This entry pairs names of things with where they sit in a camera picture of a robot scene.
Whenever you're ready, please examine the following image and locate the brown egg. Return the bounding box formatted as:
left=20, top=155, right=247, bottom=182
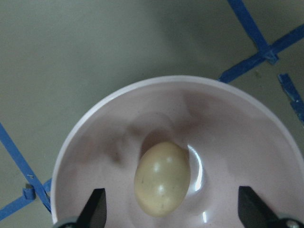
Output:
left=134, top=142, right=190, bottom=217

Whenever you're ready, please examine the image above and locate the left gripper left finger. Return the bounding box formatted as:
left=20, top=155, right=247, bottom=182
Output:
left=76, top=188, right=107, bottom=228

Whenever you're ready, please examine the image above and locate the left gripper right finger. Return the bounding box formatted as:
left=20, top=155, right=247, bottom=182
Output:
left=238, top=186, right=279, bottom=228

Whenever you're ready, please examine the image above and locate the pink bowl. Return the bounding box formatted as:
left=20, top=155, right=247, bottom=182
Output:
left=51, top=76, right=304, bottom=228

